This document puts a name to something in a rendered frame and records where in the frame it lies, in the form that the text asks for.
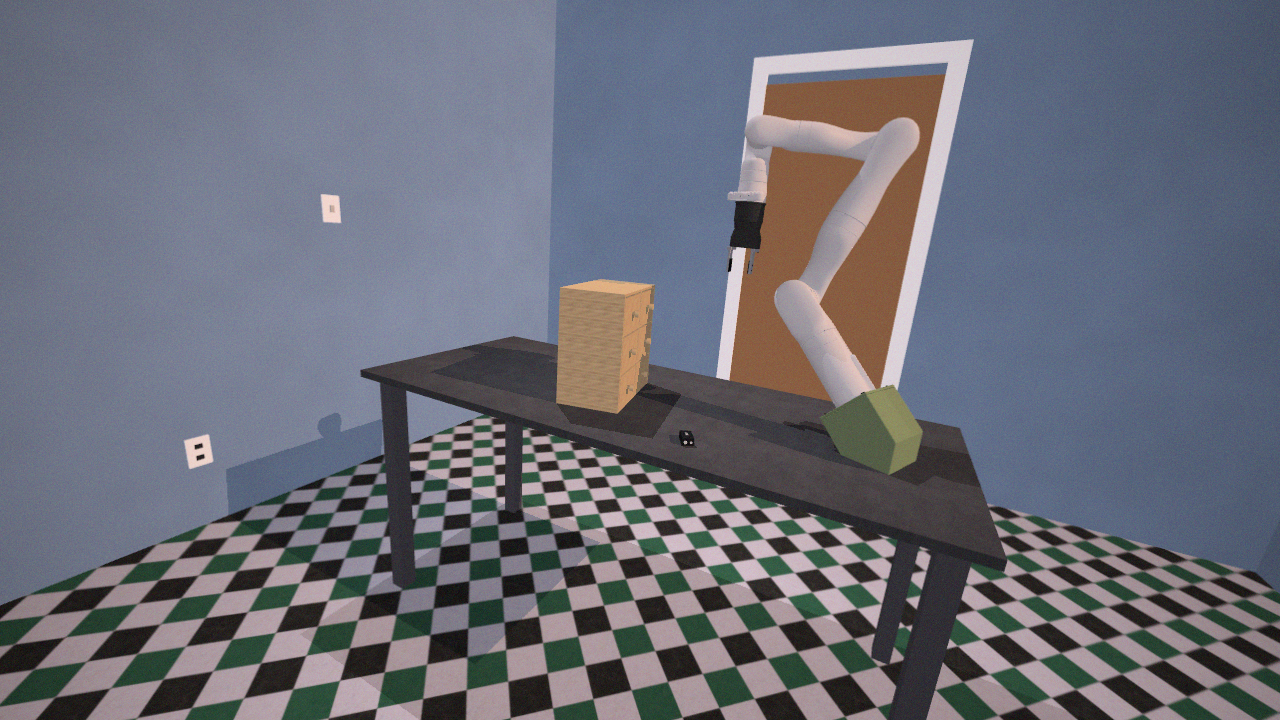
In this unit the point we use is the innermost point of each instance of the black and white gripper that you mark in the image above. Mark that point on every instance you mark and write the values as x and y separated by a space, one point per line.
748 219

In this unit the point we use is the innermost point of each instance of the light wooden chest of drawers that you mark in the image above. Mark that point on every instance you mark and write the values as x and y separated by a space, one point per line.
590 342

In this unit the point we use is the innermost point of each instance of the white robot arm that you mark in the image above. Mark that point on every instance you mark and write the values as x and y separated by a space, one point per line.
839 371

